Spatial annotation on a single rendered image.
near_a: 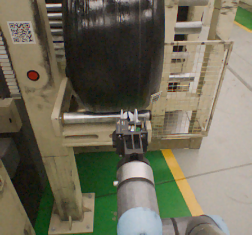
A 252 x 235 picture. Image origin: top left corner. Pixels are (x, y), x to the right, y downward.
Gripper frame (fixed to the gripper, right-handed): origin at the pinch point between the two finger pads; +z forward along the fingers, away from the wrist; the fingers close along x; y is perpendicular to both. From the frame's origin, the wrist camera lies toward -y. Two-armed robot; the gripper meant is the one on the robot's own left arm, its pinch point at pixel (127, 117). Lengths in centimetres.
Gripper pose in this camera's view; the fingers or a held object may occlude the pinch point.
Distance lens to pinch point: 69.3
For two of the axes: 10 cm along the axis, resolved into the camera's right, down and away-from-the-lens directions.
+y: 0.0, -7.9, -6.2
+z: -0.6, -6.2, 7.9
